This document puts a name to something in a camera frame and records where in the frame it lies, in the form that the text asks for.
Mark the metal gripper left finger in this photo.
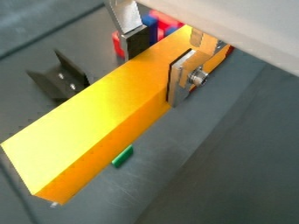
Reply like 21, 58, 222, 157
105, 0, 150, 60

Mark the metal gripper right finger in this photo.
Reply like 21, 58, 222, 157
166, 28, 229, 107

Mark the long yellow block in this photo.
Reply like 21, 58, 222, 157
2, 25, 230, 204

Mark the red slotted board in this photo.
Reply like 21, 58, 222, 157
111, 9, 237, 60

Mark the dark blue U block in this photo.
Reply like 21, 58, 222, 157
142, 14, 179, 46

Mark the green zigzag block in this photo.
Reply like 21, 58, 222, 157
111, 145, 134, 168

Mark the black angle bracket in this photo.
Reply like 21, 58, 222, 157
27, 50, 90, 102

